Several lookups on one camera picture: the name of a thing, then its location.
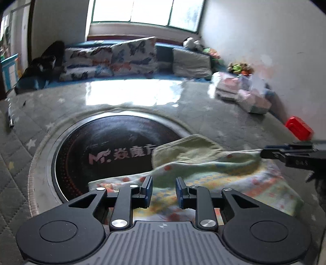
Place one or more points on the red plastic stool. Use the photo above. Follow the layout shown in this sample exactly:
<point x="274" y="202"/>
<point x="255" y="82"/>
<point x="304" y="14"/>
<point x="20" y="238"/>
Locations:
<point x="299" y="127"/>

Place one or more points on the green framed window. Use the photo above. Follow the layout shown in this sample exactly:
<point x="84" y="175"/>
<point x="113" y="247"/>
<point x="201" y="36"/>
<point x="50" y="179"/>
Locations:
<point x="147" y="11"/>

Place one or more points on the pink white tissue pack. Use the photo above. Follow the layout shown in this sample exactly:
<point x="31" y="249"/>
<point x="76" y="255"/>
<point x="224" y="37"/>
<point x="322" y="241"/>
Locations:
<point x="254" y="102"/>

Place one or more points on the flat butterfly print cushion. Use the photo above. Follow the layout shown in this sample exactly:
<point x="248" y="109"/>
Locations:
<point x="84" y="72"/>

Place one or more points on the blue cabinet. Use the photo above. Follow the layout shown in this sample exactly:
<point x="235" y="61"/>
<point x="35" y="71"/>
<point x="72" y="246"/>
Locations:
<point x="9" y="71"/>

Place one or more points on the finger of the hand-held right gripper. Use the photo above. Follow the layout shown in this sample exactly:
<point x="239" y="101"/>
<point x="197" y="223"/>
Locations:
<point x="272" y="154"/>
<point x="277" y="147"/>

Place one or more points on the grey pillow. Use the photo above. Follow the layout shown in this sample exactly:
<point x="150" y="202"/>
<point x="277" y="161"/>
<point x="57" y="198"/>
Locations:
<point x="191" y="63"/>

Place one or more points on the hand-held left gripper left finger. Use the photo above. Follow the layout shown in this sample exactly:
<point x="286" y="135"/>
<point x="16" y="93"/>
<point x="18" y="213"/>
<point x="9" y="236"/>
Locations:
<point x="149" y="190"/>

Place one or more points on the green plush toy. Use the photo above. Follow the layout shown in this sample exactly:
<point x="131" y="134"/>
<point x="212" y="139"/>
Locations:
<point x="211" y="53"/>

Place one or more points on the dark wooden door frame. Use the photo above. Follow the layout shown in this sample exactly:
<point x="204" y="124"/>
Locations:
<point x="30" y="30"/>

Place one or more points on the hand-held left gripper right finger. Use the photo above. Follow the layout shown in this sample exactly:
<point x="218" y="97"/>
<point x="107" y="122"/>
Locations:
<point x="179" y="192"/>

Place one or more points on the panda plush toy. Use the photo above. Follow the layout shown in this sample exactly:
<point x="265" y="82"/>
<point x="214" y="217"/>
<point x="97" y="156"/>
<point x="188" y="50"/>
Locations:
<point x="191" y="43"/>

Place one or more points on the black round induction cooktop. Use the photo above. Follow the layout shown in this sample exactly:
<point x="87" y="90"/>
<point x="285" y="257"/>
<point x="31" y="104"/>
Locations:
<point x="84" y="142"/>

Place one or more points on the large butterfly print cushion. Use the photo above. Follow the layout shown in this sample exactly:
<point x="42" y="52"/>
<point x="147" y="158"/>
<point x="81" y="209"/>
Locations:
<point x="135" y="56"/>

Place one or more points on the blue sofa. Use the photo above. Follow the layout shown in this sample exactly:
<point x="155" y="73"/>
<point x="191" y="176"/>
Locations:
<point x="163" y="54"/>

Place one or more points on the black clothing pile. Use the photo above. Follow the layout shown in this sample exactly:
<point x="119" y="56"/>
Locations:
<point x="43" y="61"/>

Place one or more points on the green patterned children's garment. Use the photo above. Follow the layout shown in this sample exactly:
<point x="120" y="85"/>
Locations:
<point x="203" y="163"/>

